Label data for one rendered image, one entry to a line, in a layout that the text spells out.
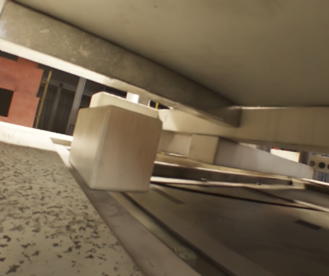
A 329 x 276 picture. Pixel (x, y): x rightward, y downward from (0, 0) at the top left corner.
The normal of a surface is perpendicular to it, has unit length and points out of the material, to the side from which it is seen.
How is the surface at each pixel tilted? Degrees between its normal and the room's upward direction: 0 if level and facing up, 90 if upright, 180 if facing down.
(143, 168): 90
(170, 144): 90
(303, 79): 180
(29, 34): 90
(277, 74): 180
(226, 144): 90
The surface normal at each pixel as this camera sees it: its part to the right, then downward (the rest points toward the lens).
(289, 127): -0.79, -0.21
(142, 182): 0.57, 0.07
